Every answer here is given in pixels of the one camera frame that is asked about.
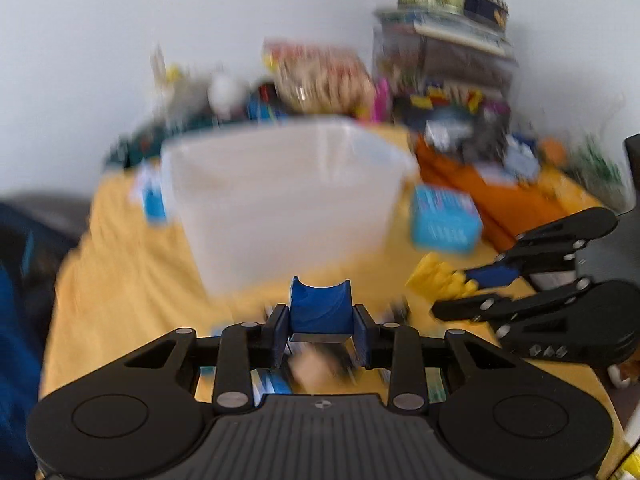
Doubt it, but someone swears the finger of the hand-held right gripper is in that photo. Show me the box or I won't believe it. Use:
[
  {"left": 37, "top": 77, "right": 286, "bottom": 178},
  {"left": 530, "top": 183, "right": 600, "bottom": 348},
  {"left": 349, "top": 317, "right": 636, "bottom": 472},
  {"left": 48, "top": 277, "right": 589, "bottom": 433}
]
[
  {"left": 431, "top": 280, "right": 640, "bottom": 367},
  {"left": 462, "top": 206, "right": 621, "bottom": 291}
]

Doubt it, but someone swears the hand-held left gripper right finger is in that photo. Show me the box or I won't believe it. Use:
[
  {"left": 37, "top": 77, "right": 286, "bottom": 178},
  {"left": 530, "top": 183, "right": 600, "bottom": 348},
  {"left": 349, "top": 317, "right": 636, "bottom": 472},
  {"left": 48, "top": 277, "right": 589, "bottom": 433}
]
[{"left": 350, "top": 304, "right": 523, "bottom": 415}]

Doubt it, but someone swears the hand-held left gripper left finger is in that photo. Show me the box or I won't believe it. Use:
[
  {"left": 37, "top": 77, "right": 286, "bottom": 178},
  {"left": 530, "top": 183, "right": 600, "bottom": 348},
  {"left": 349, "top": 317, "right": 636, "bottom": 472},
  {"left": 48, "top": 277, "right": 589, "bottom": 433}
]
[{"left": 122, "top": 304, "right": 292, "bottom": 415}]

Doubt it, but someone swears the yellow hollow toy block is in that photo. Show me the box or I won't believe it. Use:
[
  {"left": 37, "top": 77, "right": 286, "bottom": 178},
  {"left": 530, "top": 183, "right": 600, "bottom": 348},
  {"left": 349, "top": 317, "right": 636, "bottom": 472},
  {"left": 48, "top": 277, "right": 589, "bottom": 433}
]
[{"left": 405, "top": 252, "right": 478, "bottom": 302}]

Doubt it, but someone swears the blue curved toy block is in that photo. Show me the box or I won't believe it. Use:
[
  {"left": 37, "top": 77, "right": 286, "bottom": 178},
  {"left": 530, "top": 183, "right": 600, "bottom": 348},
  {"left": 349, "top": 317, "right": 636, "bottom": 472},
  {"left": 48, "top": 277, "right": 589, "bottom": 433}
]
[{"left": 289, "top": 276, "right": 353, "bottom": 345}]

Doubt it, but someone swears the white translucent plastic bin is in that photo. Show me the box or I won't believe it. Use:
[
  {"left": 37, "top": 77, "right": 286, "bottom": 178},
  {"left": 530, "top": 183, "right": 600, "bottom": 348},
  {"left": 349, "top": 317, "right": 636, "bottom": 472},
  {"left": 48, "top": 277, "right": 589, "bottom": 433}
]
[{"left": 142, "top": 116, "right": 418, "bottom": 296}]

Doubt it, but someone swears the blue cardboard box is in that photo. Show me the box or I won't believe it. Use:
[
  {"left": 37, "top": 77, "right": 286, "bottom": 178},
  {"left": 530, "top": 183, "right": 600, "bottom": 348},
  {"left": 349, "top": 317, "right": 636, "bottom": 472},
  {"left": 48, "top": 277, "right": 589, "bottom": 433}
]
[{"left": 410, "top": 185, "right": 483, "bottom": 255}]

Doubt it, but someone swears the orange cloth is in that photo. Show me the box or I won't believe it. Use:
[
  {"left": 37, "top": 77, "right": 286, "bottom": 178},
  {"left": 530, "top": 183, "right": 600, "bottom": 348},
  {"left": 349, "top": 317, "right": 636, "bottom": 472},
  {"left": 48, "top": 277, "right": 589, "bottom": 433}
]
[{"left": 415, "top": 140, "right": 556, "bottom": 252}]

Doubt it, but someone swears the yellow blanket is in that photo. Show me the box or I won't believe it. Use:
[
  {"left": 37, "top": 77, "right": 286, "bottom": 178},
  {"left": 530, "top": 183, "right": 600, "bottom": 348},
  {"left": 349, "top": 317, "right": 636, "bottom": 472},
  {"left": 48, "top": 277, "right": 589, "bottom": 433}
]
[{"left": 40, "top": 125, "right": 626, "bottom": 461}]

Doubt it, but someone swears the pink plastic toy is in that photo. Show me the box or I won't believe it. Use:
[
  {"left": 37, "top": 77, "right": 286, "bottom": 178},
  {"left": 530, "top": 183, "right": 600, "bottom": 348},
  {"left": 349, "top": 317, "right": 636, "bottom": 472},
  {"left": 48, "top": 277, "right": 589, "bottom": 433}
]
[{"left": 372, "top": 77, "right": 392, "bottom": 123}]

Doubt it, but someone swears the clear plastic storage box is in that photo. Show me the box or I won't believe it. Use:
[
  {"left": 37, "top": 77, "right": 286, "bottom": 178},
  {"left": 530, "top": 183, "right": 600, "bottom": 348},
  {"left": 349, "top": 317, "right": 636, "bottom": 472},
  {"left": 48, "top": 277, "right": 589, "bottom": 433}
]
[{"left": 372, "top": 10, "right": 518, "bottom": 106}]

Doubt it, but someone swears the pile of assorted toys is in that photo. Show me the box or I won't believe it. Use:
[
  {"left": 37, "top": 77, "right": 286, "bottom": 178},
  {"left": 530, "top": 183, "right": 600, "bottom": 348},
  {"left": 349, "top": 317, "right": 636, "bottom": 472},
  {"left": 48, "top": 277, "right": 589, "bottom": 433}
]
[{"left": 105, "top": 50, "right": 281, "bottom": 166}]

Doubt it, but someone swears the white plastic object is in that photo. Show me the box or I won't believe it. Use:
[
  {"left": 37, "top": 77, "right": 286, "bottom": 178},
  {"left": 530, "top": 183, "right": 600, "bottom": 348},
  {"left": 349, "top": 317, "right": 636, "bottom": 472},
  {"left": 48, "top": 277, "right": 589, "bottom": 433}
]
[{"left": 207, "top": 72, "right": 247, "bottom": 121}]

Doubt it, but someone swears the snack bag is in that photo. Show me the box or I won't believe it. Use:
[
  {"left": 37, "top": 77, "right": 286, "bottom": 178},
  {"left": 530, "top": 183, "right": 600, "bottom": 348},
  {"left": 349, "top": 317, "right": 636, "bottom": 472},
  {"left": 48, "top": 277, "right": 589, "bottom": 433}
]
[{"left": 264, "top": 40, "right": 376, "bottom": 116}]

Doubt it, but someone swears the dark blue bag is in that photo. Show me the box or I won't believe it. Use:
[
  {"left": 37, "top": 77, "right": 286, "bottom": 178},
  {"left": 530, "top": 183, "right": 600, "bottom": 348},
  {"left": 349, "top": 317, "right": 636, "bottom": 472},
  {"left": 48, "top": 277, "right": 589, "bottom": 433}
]
[{"left": 0, "top": 192, "right": 93, "bottom": 480}]

